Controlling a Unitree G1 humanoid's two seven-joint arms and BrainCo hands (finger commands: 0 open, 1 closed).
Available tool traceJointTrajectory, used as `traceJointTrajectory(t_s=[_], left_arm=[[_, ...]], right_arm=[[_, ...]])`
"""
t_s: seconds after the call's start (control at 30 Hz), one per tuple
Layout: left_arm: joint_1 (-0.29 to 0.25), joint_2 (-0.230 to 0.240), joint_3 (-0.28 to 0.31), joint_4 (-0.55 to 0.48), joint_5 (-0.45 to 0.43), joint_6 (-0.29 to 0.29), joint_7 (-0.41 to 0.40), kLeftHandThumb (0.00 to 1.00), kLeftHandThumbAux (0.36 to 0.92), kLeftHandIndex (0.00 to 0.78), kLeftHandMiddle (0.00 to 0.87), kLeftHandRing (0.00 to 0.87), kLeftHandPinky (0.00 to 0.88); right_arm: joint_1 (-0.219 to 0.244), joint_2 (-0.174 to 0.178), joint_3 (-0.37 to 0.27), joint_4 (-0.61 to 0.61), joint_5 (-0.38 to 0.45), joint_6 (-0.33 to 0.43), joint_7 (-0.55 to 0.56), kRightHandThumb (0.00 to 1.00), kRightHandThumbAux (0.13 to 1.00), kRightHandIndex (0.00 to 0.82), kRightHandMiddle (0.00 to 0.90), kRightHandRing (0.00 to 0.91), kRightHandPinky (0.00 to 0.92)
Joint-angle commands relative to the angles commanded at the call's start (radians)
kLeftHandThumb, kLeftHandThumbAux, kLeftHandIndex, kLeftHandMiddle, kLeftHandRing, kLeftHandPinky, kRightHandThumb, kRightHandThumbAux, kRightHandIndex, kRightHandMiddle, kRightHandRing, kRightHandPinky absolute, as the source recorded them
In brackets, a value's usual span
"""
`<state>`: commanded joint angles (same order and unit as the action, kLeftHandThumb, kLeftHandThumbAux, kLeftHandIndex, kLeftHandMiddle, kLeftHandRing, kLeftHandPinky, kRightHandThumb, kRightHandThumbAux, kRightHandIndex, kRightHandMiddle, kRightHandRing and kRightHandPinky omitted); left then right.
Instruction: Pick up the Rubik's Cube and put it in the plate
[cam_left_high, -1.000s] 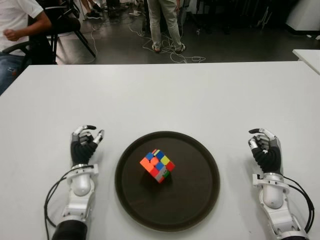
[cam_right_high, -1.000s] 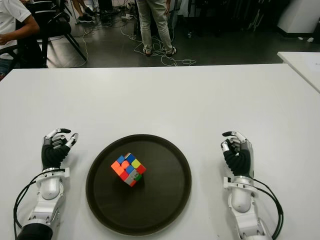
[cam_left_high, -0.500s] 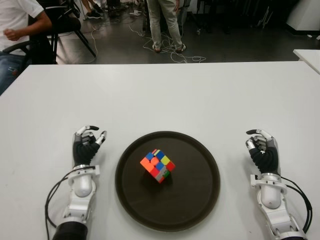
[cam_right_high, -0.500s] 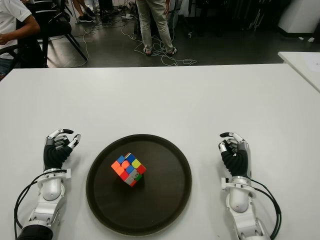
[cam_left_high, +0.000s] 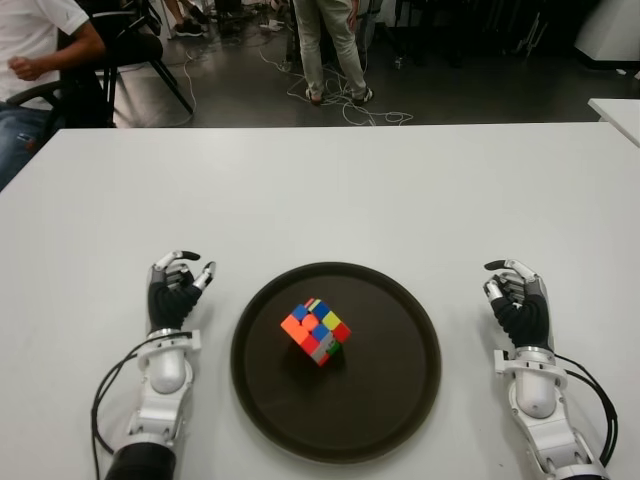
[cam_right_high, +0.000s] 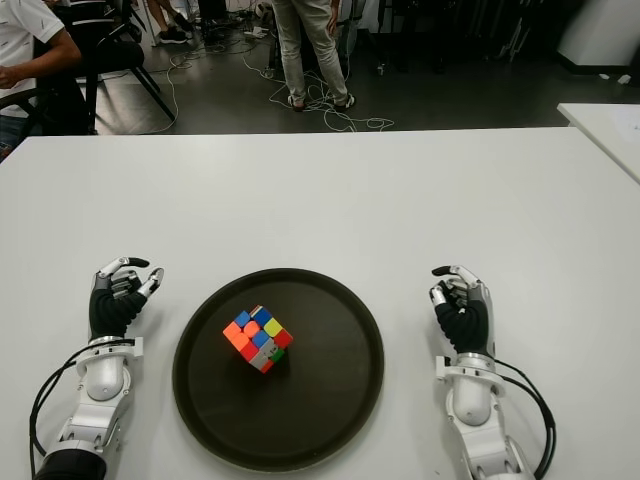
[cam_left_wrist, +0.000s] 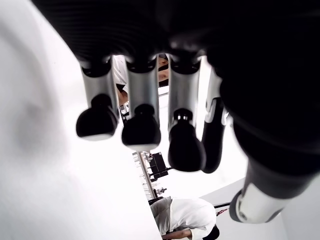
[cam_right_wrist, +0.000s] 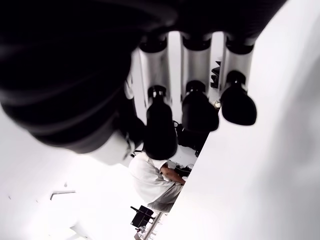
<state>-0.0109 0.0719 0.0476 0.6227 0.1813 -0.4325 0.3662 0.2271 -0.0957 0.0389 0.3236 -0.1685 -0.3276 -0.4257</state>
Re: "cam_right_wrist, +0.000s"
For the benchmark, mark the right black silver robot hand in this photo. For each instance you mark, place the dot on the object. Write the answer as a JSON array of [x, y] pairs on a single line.
[[62, 62]]

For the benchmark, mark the person in white shirt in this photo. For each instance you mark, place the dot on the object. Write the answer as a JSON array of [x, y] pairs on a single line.
[[150, 180]]

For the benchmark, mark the black office chair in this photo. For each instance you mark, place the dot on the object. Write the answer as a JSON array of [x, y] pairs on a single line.
[[192, 140]]

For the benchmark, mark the black metal rack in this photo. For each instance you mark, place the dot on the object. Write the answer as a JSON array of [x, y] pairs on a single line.
[[215, 75]]

